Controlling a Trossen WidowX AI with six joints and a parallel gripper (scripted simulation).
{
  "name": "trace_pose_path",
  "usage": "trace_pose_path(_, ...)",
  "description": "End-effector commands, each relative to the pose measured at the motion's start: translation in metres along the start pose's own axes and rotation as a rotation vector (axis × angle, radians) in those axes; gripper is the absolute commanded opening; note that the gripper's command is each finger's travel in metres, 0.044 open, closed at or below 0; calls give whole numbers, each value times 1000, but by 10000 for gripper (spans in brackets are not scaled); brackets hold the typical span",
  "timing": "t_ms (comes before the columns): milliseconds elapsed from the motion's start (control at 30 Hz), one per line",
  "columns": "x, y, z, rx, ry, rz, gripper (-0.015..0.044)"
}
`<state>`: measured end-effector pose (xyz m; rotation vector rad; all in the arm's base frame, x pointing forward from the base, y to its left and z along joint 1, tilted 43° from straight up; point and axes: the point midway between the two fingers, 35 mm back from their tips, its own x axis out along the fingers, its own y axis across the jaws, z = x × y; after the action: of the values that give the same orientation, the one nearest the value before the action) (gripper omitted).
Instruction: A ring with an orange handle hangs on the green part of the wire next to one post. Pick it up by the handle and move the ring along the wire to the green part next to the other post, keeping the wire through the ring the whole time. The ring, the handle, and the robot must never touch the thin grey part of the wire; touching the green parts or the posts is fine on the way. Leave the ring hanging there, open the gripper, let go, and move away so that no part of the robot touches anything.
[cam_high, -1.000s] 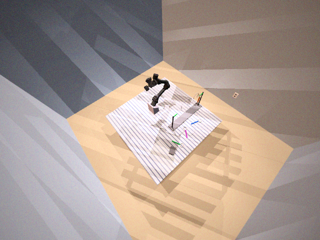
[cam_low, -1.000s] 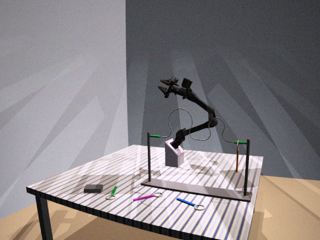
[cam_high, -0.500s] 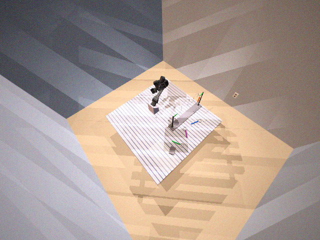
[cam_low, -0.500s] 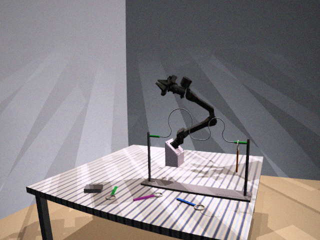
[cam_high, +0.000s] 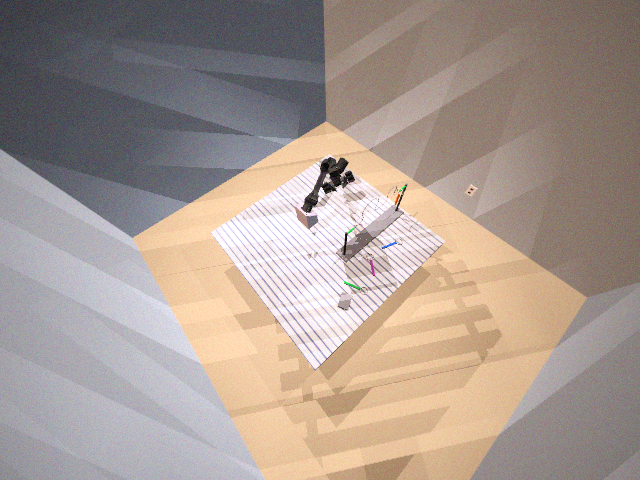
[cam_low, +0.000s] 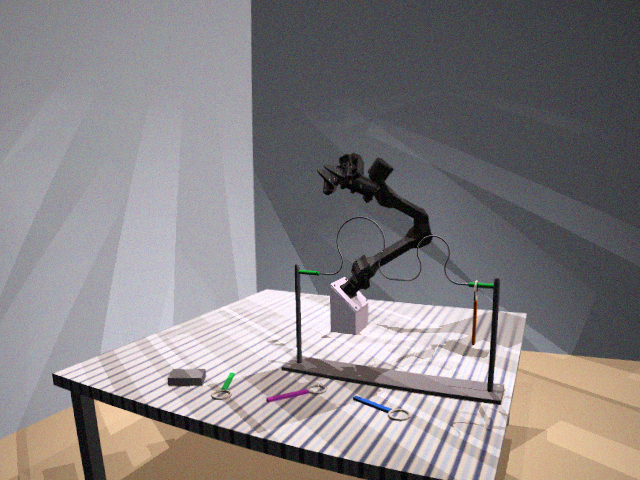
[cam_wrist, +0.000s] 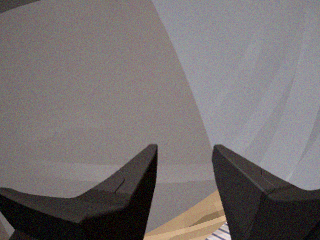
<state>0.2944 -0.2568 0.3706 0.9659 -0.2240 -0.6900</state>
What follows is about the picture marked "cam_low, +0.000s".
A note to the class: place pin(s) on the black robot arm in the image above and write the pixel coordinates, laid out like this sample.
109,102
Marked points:
364,268

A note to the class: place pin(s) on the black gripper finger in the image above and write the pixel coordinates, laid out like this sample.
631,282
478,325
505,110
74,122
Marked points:
341,171
327,176

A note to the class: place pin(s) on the grey ring with green handle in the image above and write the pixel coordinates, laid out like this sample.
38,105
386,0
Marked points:
224,387

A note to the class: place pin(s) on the blue handle with grey loop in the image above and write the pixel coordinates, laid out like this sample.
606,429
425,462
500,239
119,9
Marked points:
382,408

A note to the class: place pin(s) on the purple handle with grey metal loop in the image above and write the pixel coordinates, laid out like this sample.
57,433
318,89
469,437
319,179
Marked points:
296,393

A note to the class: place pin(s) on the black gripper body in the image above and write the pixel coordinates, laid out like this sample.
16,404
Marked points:
355,181

